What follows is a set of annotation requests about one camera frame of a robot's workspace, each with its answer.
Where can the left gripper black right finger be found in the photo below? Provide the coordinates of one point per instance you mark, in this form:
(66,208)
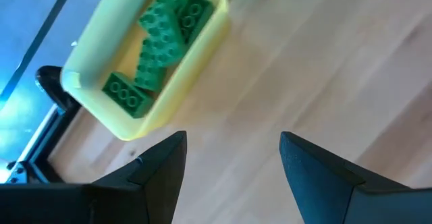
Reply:
(320,183)

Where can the yellow plastic bin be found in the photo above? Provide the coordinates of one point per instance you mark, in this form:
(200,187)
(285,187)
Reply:
(98,42)

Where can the black frame rail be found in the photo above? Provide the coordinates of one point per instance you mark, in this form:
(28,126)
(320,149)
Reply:
(54,89)

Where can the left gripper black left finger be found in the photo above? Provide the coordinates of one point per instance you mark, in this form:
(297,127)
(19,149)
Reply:
(155,190)

